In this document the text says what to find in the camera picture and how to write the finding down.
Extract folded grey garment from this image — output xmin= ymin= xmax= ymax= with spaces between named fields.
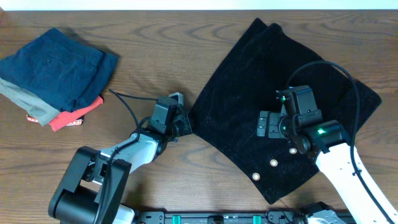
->
xmin=1 ymin=79 xmax=60 ymax=126

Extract black sparkly velvet skirt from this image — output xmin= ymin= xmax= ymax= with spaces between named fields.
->
xmin=189 ymin=19 xmax=382 ymax=203

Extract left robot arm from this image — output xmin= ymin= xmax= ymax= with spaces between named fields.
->
xmin=48 ymin=103 xmax=192 ymax=223

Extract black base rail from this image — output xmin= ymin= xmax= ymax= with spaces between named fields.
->
xmin=133 ymin=210 xmax=358 ymax=224

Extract folded navy blue shorts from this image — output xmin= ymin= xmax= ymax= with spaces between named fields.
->
xmin=1 ymin=28 xmax=118 ymax=112

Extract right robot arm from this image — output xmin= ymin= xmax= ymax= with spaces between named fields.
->
xmin=257 ymin=111 xmax=397 ymax=223

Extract folded red garment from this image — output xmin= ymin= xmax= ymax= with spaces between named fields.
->
xmin=26 ymin=95 xmax=104 ymax=133

